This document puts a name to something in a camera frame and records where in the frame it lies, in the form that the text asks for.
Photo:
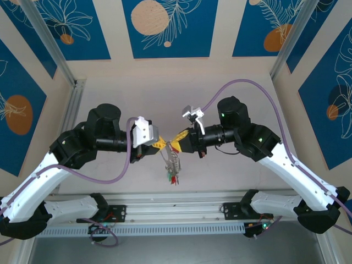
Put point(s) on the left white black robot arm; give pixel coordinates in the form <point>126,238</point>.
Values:
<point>33,187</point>

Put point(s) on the aluminium side rail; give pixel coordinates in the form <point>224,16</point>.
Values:
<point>74,110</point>

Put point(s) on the red key tag with label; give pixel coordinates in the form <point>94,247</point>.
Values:
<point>173,149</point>

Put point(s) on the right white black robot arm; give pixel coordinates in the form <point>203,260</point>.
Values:
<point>302,178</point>

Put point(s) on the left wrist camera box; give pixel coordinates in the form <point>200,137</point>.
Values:
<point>145,132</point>

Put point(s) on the blue floral wall panel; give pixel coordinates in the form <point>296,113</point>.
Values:
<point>309,33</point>
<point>247,33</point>
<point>316,123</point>
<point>198,33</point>
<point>16,154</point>
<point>22,33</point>
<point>90,33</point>

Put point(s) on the large metal keyring plate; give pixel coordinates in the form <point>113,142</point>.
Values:
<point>174,162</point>

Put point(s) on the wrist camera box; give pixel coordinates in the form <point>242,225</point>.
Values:
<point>196,114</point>
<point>145,132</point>

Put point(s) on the circuit board with green light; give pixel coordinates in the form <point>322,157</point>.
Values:
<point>255,228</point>
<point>96,227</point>

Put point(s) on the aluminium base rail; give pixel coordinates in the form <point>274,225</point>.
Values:
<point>176,209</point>

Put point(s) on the aluminium corner post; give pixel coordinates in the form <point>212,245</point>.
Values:
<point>50,41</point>
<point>23,253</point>
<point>327,250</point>
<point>290,41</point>

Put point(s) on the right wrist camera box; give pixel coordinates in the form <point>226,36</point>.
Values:
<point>196,114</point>

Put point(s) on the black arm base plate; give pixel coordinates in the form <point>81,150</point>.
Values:
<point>119,211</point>
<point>231,210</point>

